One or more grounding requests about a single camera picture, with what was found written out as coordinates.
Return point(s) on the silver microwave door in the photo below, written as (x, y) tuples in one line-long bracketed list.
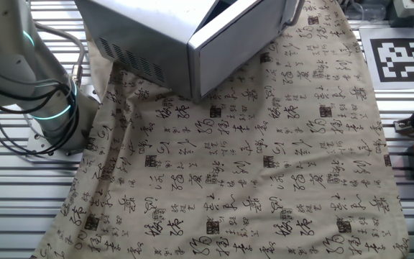
[(239, 46)]

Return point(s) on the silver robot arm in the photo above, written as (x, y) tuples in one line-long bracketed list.
[(2, 68)]

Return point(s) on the silver microwave body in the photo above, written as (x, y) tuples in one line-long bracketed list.
[(146, 32)]

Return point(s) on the beige calligraphy print cloth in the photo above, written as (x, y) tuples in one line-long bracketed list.
[(228, 162)]

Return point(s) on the clear plastic container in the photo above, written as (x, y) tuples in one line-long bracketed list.
[(367, 12)]

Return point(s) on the black white marker board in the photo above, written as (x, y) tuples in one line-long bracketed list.
[(395, 59)]

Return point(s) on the white box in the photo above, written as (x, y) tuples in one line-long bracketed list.
[(410, 9)]

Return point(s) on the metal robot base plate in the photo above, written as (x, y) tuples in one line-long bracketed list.
[(36, 145)]

